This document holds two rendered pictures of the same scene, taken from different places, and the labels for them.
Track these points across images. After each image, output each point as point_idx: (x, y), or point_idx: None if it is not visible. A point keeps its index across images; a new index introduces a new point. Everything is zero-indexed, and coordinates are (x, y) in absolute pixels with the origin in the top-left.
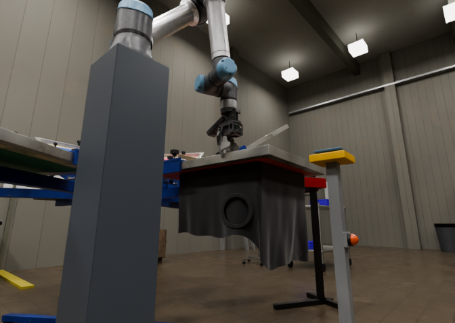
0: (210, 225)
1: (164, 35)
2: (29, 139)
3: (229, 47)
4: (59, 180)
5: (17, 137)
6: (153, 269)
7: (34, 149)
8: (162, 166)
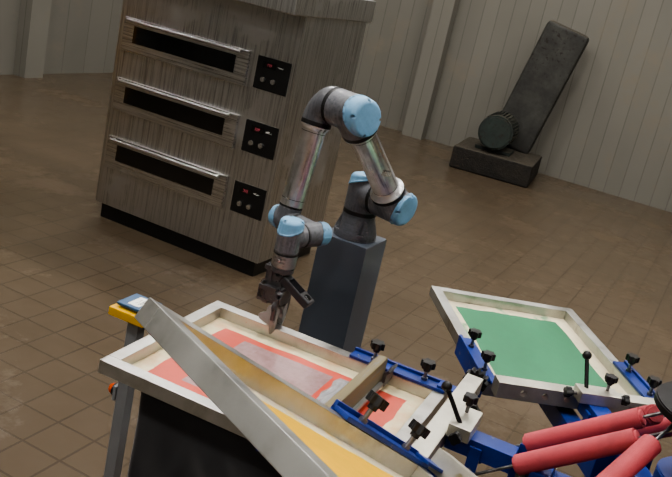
0: None
1: (368, 180)
2: (445, 314)
3: (284, 187)
4: (554, 409)
5: (442, 311)
6: None
7: (445, 325)
8: (301, 319)
